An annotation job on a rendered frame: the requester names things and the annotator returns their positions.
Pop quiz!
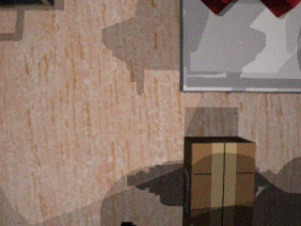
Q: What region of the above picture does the red block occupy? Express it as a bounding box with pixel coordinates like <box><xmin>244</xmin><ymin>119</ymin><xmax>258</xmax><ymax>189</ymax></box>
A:
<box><xmin>201</xmin><ymin>0</ymin><xmax>232</xmax><ymax>14</ymax></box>
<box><xmin>261</xmin><ymin>0</ymin><xmax>301</xmax><ymax>17</ymax></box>

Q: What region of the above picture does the brown cardboard box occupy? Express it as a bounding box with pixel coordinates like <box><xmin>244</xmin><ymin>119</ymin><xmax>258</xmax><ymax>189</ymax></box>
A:
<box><xmin>182</xmin><ymin>137</ymin><xmax>256</xmax><ymax>226</ymax></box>

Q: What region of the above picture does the grey open-top tray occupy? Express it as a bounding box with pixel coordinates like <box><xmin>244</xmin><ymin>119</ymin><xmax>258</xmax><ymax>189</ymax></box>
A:
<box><xmin>180</xmin><ymin>0</ymin><xmax>301</xmax><ymax>93</ymax></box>

